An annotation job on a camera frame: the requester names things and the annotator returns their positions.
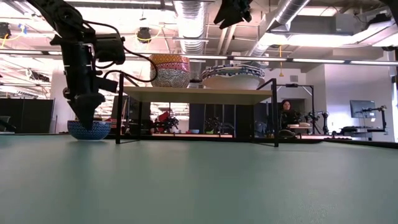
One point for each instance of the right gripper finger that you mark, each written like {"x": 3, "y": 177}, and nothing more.
{"x": 234, "y": 18}
{"x": 225, "y": 12}

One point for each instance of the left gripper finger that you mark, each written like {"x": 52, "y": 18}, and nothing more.
{"x": 87, "y": 112}

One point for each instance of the blue patterned bowl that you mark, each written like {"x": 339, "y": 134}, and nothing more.
{"x": 101, "y": 130}

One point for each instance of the blue patterned paper plate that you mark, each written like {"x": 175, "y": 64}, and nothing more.
{"x": 217, "y": 72}
{"x": 233, "y": 83}
{"x": 230, "y": 67}
{"x": 252, "y": 75}

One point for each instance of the yellow patterned bowl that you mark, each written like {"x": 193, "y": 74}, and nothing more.
{"x": 169, "y": 59}

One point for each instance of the red zigzag patterned bowl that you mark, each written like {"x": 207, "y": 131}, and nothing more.
{"x": 174, "y": 69}

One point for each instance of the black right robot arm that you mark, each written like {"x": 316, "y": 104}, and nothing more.
{"x": 393, "y": 4}

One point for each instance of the black background robot arm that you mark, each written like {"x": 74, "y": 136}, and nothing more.
{"x": 373, "y": 109}
{"x": 321, "y": 119}

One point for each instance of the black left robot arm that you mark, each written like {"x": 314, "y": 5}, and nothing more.
{"x": 59, "y": 14}

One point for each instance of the wooden shelf with black legs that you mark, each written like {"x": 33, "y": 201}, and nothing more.
{"x": 199, "y": 96}

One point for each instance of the black partition panel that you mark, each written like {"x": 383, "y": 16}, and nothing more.
{"x": 28, "y": 115}

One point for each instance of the black ceiling device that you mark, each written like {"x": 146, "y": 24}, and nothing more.
{"x": 144, "y": 35}

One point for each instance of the red background object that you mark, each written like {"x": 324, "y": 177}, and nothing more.
{"x": 163, "y": 119}

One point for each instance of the long ceiling light bar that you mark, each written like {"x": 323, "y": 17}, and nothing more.
{"x": 311, "y": 60}

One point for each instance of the person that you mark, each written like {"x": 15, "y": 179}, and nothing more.
{"x": 287, "y": 116}

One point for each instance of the green table mat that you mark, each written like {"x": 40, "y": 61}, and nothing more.
{"x": 199, "y": 180}

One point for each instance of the dark computer monitor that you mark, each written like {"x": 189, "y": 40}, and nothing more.
{"x": 362, "y": 109}

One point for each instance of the silver ventilation duct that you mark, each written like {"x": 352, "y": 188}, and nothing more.
{"x": 280, "y": 15}
{"x": 189, "y": 25}

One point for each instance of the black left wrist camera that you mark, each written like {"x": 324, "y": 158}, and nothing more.
{"x": 110, "y": 49}

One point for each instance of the black metal frame stand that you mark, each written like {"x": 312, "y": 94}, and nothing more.
{"x": 306, "y": 86}

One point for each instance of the black aluminium table frame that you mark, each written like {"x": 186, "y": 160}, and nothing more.
{"x": 357, "y": 143}

